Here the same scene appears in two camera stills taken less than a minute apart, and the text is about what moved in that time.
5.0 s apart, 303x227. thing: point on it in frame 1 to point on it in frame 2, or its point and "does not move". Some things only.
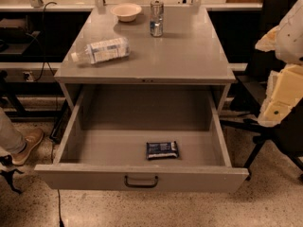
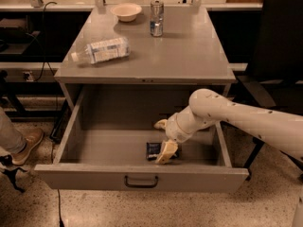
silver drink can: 156,19 does not move
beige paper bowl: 126,12 does not move
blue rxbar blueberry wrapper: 162,149 does not move
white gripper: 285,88 to 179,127
